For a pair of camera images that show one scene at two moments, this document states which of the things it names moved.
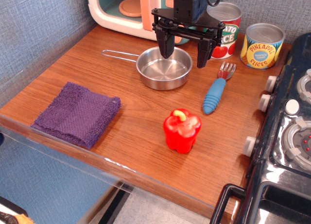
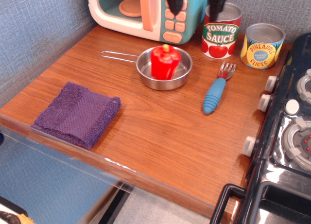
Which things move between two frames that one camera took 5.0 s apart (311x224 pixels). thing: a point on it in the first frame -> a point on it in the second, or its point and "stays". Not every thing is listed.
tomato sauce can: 231,14 stays
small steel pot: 162,74 stays
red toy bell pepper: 181,128 -> 164,61
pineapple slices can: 262,45 stays
